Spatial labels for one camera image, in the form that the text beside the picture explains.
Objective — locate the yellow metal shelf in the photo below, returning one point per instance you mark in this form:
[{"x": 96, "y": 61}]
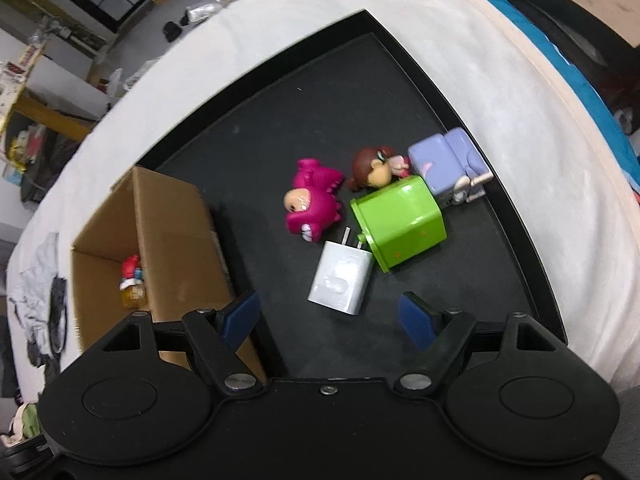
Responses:
[{"x": 45, "y": 117}]

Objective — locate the small black object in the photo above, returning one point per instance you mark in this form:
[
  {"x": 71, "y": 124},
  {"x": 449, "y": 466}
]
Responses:
[{"x": 172, "y": 31}]

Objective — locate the black bed frame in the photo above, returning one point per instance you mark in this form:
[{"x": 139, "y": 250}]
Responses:
[{"x": 575, "y": 10}]

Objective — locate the silver plastic bag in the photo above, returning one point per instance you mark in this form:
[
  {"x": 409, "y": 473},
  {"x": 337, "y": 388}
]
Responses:
[{"x": 210, "y": 6}]

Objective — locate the dark grey clothing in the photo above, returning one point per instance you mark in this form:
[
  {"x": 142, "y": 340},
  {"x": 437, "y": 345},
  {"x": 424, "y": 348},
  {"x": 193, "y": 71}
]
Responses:
[{"x": 45, "y": 305}]

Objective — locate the brown cardboard box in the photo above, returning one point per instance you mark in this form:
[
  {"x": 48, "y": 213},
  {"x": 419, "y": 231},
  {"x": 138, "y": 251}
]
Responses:
[{"x": 165, "y": 240}]

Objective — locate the lavender block toy figure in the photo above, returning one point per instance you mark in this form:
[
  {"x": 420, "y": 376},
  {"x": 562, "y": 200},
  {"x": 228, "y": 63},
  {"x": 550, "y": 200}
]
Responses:
[{"x": 440, "y": 165}]

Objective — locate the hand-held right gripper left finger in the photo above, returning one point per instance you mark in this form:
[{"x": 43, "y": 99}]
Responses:
[{"x": 241, "y": 316}]

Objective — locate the pink dinosaur costume figure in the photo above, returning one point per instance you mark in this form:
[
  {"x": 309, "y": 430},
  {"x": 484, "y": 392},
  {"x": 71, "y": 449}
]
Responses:
[{"x": 315, "y": 200}]

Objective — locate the printed cardboard package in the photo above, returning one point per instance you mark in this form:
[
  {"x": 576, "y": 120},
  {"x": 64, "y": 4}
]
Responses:
[{"x": 17, "y": 72}]

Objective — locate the black plastic tray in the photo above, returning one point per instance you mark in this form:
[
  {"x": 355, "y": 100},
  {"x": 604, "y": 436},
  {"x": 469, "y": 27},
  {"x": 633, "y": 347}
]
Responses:
[{"x": 280, "y": 140}]

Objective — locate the small red blue figure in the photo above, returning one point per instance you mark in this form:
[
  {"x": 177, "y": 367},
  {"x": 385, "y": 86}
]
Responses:
[{"x": 132, "y": 275}]

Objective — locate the brown-haired doll figure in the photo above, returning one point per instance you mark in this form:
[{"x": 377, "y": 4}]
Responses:
[{"x": 372, "y": 169}]

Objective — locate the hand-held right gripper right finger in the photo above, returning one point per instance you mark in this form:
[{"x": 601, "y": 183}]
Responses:
[{"x": 416, "y": 318}]

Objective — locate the white wall charger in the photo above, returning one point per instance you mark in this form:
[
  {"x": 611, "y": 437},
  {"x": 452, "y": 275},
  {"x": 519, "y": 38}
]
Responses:
[{"x": 337, "y": 280}]

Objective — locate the blue cloth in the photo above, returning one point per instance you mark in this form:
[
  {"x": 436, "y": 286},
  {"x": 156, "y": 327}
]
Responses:
[{"x": 590, "y": 75}]

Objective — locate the green square box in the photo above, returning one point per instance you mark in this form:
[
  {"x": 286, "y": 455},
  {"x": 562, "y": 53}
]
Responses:
[{"x": 400, "y": 225}]

